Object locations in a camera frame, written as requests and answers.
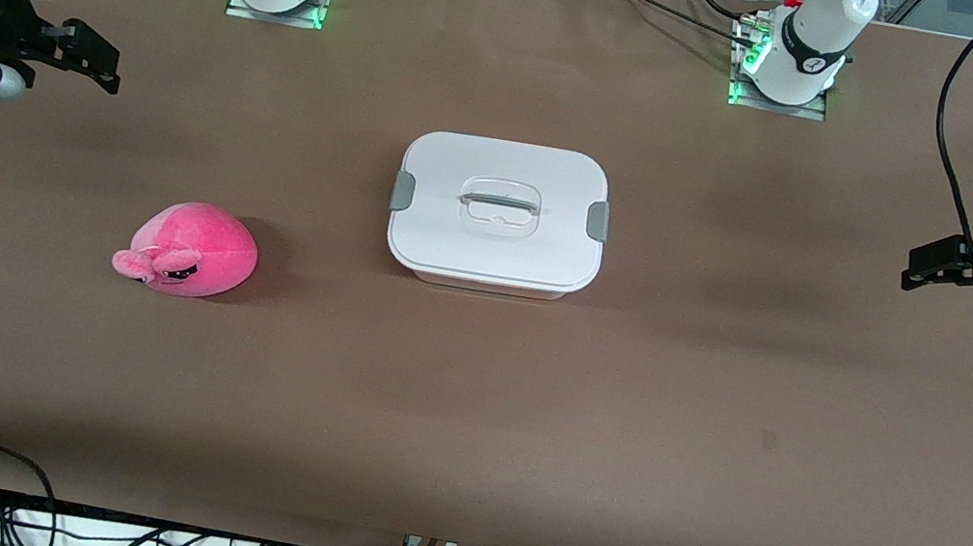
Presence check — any pink plush toy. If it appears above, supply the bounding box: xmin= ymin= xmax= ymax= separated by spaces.
xmin=108 ymin=190 xmax=265 ymax=309

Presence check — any translucent plastic box base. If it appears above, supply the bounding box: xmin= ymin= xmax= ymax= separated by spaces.
xmin=393 ymin=255 xmax=585 ymax=309

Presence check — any brown table cover sheet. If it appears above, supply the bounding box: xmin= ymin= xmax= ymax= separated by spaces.
xmin=0 ymin=0 xmax=973 ymax=546

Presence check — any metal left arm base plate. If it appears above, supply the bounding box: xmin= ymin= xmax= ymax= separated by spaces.
xmin=722 ymin=9 xmax=842 ymax=123

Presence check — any long black base cable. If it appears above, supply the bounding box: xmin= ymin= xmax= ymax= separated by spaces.
xmin=571 ymin=0 xmax=757 ymax=42

